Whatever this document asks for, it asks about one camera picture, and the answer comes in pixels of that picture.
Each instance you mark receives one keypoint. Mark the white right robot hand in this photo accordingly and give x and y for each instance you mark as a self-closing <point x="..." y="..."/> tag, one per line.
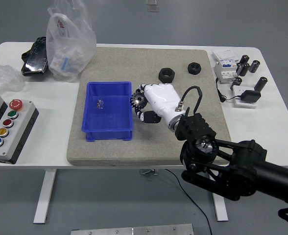
<point x="163" y="100"/>

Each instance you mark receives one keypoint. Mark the small black bevel gear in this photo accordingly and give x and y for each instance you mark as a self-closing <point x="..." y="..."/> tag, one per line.
<point x="139" y="91"/>

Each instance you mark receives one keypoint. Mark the large black bevel gear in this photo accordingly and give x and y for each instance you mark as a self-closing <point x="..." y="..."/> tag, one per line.
<point x="135" y="101"/>

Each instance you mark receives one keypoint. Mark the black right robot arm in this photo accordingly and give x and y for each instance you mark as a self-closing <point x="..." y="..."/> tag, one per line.
<point x="247" y="166"/>

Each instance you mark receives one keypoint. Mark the black hex nut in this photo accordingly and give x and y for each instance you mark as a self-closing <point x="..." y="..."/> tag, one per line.
<point x="195" y="67"/>
<point x="166" y="74"/>

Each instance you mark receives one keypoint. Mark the blue plastic box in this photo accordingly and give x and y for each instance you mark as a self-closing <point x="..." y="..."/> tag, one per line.
<point x="107" y="122"/>

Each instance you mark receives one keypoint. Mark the grey five-button control box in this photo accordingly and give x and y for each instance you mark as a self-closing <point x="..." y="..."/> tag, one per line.
<point x="14" y="132"/>

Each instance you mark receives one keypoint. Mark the grey-brown mat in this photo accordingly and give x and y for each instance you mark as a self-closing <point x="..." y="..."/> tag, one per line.
<point x="146" y="147"/>

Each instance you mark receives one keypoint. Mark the small bag of screws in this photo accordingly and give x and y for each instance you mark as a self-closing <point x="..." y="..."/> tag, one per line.
<point x="100" y="104"/>

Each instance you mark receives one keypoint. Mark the white circuit breaker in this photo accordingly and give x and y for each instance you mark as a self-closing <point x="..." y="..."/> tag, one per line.
<point x="223" y="72"/>

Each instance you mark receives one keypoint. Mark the black cylindrical capacitor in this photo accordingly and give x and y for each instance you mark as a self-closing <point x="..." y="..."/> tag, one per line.
<point x="238" y="67"/>
<point x="261" y="83"/>
<point x="245" y="59"/>
<point x="254" y="66"/>
<point x="236" y="82"/>
<point x="245" y="69"/>

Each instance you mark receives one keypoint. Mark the white flat carton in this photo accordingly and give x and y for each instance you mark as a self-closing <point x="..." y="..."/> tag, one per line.
<point x="224" y="55"/>

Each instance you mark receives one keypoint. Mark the white power socket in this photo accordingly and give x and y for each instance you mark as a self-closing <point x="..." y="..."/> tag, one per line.
<point x="242" y="104"/>

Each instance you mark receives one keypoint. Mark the black plug adapter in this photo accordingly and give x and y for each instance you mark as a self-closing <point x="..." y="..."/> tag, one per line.
<point x="250" y="96"/>

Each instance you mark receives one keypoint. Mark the clear floor marker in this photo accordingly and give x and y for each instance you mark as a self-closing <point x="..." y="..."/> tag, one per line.
<point x="153" y="9"/>
<point x="151" y="2"/>

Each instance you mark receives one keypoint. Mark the translucent white plastic bag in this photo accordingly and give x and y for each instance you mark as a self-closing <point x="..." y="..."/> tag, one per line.
<point x="70" y="41"/>

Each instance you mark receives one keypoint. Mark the white table leg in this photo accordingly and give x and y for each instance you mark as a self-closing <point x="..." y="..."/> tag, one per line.
<point x="44" y="195"/>
<point x="220" y="208"/>

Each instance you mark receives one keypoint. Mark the silver metal plate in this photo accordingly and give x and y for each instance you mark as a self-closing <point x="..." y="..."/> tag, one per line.
<point x="131" y="230"/>

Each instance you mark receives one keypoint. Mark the black shiny pouch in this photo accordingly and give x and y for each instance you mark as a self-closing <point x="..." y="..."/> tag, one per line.
<point x="35" y="58"/>

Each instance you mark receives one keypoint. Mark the clear bubble wrap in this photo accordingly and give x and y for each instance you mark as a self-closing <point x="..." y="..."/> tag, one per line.
<point x="3" y="78"/>

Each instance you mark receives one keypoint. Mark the metal bracket under table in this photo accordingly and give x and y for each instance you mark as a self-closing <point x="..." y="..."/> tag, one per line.
<point x="147" y="171"/>

